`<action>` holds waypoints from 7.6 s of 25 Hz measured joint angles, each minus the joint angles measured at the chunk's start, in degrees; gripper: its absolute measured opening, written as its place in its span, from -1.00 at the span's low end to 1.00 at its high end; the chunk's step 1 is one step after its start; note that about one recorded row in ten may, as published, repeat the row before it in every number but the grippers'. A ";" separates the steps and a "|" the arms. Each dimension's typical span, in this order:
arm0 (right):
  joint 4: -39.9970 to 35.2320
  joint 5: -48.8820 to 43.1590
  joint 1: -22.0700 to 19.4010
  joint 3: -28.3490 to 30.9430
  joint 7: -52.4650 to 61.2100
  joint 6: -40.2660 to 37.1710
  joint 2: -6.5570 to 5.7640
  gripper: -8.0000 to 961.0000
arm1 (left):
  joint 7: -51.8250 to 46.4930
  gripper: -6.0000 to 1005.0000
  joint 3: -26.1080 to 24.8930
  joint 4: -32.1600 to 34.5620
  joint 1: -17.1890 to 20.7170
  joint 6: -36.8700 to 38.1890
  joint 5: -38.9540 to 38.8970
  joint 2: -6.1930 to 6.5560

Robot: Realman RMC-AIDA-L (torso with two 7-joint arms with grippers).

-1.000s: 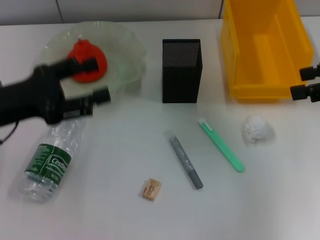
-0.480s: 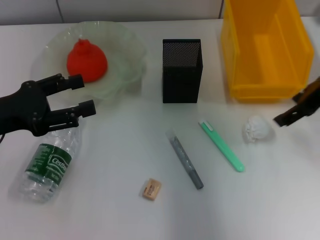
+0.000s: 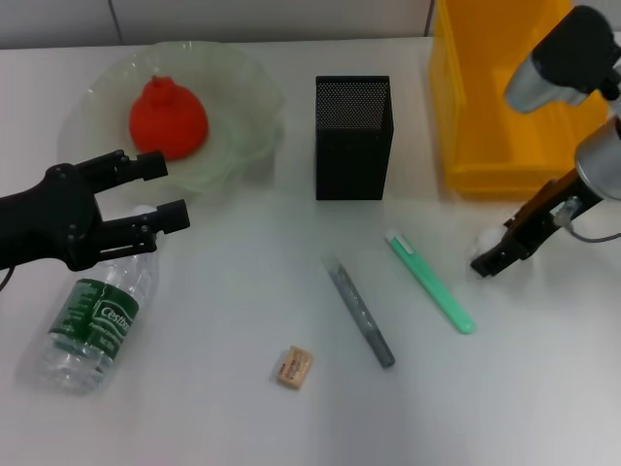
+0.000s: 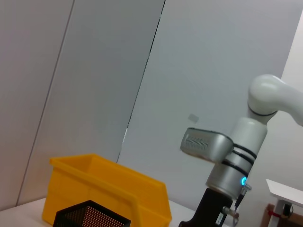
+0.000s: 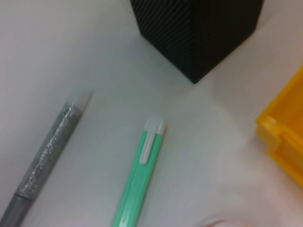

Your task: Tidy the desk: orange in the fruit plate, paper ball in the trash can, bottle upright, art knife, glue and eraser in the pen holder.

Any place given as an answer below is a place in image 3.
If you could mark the green glass fruit plate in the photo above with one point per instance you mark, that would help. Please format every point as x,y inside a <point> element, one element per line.
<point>233,111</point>

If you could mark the grey marker pen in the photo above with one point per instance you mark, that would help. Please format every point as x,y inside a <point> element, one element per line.
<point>359,310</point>

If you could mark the white paper ball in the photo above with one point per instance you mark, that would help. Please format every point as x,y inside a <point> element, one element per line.
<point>487,240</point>

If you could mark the clear plastic water bottle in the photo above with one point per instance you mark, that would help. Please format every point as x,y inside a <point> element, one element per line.
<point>97,315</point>

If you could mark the mint green utility knife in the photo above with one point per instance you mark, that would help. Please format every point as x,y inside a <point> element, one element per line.
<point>427,281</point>

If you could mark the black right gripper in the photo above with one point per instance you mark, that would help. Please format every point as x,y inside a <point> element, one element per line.
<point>543,221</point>

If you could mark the black mesh pen holder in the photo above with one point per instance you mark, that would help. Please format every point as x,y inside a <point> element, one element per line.
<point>351,165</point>

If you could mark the yellow plastic bin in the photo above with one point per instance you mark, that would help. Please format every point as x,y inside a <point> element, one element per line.
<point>475,97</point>

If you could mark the beige eraser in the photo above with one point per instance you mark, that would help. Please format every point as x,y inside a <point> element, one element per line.
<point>293,366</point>

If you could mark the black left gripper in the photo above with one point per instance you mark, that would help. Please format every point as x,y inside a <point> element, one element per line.
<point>53,218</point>

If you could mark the red-orange orange fruit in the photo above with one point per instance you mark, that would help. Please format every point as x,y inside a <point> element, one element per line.
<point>170,121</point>

